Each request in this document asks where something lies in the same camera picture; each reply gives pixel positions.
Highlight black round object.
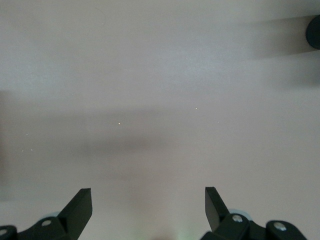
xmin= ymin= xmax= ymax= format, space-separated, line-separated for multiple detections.
xmin=305 ymin=15 xmax=320 ymax=50

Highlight brown table cover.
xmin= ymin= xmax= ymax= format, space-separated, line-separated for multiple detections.
xmin=0 ymin=0 xmax=320 ymax=240

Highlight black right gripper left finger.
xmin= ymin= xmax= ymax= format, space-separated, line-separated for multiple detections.
xmin=0 ymin=187 xmax=93 ymax=240

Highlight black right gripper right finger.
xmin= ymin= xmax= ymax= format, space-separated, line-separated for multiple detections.
xmin=199 ymin=186 xmax=308 ymax=240

